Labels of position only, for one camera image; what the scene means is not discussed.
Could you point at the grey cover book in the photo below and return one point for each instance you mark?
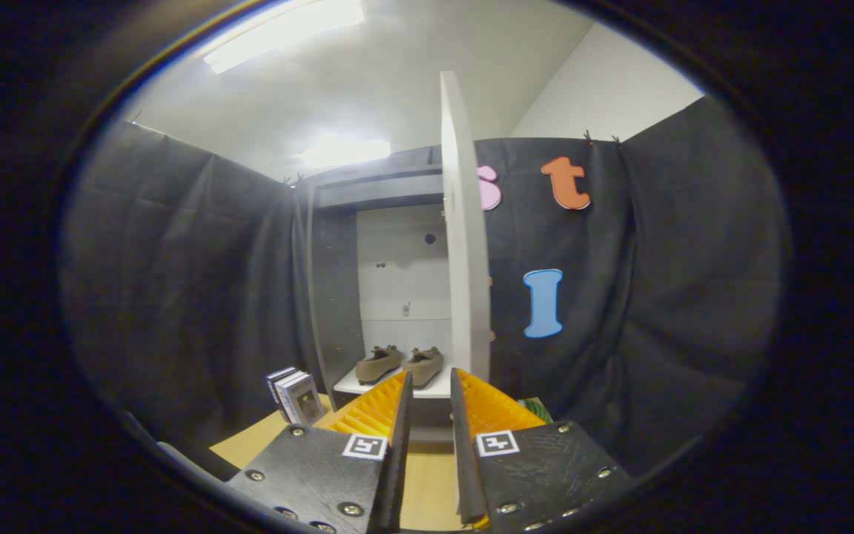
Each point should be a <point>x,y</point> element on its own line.
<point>301,400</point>

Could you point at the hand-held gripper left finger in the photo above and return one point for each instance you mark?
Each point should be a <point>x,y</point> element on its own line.
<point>399,460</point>

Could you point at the dark grey shoe cabinet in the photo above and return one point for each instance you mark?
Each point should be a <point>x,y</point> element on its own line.
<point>334,297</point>

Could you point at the white shoe cabinet door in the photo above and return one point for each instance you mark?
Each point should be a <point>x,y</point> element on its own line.
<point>464,259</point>

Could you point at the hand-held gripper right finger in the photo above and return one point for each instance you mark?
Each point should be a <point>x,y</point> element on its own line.
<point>464,460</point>

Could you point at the ceiling light panel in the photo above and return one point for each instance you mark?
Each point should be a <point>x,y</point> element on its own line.
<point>345,153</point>

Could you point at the green striped object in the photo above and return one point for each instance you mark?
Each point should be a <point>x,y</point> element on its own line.
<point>534,409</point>

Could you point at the black backdrop cloth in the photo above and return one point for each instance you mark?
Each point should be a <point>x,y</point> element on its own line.
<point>175,282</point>

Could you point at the brown fluffy shoe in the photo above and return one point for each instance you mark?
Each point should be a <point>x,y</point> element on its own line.
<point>379,365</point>
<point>424,367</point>

